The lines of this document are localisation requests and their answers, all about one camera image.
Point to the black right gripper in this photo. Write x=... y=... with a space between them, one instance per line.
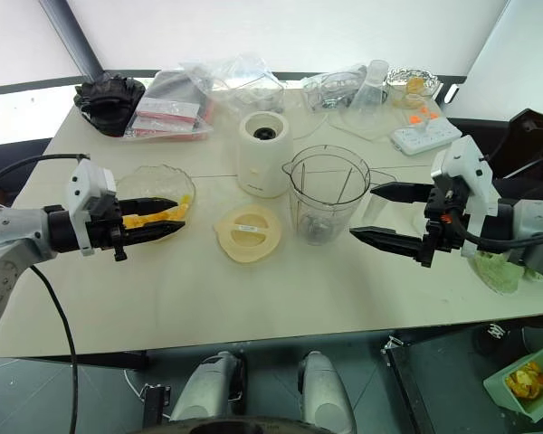
x=443 y=226

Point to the clear blender jar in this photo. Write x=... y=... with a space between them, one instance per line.
x=326 y=199

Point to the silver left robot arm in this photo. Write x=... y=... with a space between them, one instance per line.
x=9 y=235

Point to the silver right robot leg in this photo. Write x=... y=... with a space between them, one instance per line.
x=326 y=393

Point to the cream blender lid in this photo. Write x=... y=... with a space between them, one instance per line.
x=249 y=233

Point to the clear plastic cup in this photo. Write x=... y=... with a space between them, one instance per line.
x=371 y=88

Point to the clear bag with dark parts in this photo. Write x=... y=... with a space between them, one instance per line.
x=330 y=88

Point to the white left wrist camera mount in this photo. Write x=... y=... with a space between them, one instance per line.
x=88 y=181

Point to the dark rounded robot body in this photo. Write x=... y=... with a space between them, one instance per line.
x=244 y=427

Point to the dark window post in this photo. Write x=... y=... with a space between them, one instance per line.
x=77 y=40

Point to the black case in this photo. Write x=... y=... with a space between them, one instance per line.
x=407 y=389

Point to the plastic bag with red packs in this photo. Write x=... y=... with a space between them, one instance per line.
x=167 y=113

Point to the orange peels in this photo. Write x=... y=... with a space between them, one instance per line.
x=527 y=382

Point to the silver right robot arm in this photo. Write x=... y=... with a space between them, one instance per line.
x=534 y=221

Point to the orange plug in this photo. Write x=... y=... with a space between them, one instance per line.
x=416 y=119

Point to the silver robot leg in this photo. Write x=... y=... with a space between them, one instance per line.
x=203 y=389
x=326 y=393

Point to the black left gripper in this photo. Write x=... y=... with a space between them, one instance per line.
x=106 y=226

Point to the clear crumpled plastic bag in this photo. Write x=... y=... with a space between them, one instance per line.
x=244 y=81

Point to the white rectangular tray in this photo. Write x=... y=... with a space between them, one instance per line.
x=427 y=135

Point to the white blender base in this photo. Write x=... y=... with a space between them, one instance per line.
x=264 y=153

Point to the black crumpled cloth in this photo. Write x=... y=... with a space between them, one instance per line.
x=108 y=101

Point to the foil container with food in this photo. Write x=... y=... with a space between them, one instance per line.
x=414 y=81

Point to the silver left robot leg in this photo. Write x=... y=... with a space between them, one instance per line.
x=203 y=389

